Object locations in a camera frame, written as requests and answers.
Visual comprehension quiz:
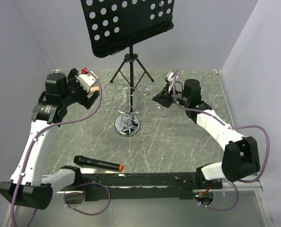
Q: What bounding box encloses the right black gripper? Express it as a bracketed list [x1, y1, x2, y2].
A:
[153, 83, 190, 108]

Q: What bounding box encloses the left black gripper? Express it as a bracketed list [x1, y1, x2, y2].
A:
[61, 69, 99, 109]

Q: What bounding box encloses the chrome wine glass rack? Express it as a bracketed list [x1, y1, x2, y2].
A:
[103, 82, 149, 137]

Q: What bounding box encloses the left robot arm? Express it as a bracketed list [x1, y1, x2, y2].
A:
[0, 68, 101, 210]

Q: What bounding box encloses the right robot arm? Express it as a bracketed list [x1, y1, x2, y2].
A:
[152, 78, 260, 189]

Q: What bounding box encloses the beige microphone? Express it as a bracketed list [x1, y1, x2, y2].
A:
[88, 87, 100, 94]

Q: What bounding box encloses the black microphone orange end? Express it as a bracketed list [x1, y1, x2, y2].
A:
[73, 156, 123, 172]

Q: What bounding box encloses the black perforated music stand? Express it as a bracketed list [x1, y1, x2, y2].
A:
[80, 0, 175, 102]

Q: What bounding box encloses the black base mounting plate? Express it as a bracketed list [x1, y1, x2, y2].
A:
[53, 165, 224, 202]

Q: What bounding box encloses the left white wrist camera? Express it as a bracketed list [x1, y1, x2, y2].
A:
[77, 67, 98, 92]

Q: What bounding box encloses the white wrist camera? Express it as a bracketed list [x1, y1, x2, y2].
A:
[165, 71, 174, 92]
[77, 67, 98, 92]

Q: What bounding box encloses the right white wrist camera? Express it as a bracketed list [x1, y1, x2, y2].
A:
[165, 71, 174, 92]

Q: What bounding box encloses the aluminium frame rail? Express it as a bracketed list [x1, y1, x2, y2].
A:
[0, 70, 273, 227]

